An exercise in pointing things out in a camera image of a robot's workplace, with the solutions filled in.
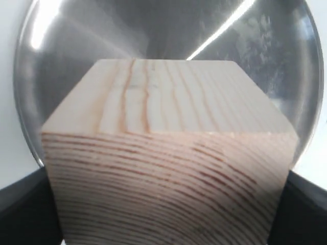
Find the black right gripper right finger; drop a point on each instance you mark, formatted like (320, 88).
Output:
(301, 214)

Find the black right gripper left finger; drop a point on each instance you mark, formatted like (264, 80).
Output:
(28, 212)

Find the light wooden cube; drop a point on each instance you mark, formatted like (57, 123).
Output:
(167, 152)

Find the round stainless steel plate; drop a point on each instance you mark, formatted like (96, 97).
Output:
(275, 42)

